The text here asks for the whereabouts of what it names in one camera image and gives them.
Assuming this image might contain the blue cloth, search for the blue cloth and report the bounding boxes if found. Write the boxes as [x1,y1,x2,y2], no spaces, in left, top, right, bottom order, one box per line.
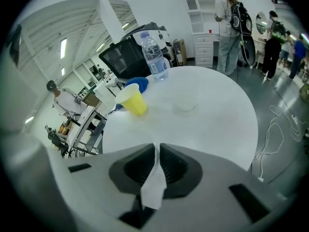
[108,76,150,115]

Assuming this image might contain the white cable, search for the white cable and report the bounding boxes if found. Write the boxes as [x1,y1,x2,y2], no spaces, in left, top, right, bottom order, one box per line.
[253,105,309,182]

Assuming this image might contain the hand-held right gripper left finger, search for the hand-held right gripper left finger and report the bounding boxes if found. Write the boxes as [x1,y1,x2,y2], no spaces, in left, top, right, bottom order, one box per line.
[49,143,156,232]

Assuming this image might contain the black green backpack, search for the black green backpack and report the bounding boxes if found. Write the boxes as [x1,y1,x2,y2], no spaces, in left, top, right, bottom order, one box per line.
[270,20,287,44]

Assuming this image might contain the clear plastic water bottle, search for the clear plastic water bottle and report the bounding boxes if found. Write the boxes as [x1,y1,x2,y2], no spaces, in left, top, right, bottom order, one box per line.
[140,31,169,82]

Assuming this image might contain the cardboard box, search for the cardboard box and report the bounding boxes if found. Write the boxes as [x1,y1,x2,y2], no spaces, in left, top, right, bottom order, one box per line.
[172,39,188,67]

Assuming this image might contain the black oval case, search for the black oval case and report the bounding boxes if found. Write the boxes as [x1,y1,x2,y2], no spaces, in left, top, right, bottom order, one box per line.
[238,31,256,67]

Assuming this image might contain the round wall mirror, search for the round wall mirror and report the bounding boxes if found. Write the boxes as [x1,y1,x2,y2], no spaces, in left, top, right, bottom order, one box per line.
[255,11,267,35]

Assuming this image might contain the black office chair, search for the black office chair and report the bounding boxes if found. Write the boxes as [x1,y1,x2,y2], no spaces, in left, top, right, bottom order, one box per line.
[98,36,174,82]

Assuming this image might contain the clear plastic cup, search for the clear plastic cup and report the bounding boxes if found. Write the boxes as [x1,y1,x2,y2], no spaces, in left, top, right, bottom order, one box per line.
[140,141,168,210]
[171,90,197,113]

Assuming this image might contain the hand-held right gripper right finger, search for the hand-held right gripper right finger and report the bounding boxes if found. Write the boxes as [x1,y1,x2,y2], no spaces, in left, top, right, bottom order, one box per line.
[159,143,289,232]

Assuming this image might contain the white black-trimmed machine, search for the white black-trimmed machine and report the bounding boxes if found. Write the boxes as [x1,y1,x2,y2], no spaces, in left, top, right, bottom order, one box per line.
[120,21,175,69]

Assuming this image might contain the white cabinet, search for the white cabinet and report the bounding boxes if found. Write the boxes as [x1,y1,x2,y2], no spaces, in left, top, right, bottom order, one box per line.
[179,0,222,69]

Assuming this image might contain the yellow plastic cup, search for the yellow plastic cup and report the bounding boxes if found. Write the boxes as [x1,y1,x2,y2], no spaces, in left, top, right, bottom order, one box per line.
[115,83,148,117]

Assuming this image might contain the white metal-frame table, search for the white metal-frame table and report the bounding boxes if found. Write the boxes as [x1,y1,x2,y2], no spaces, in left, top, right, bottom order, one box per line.
[65,105,108,156]

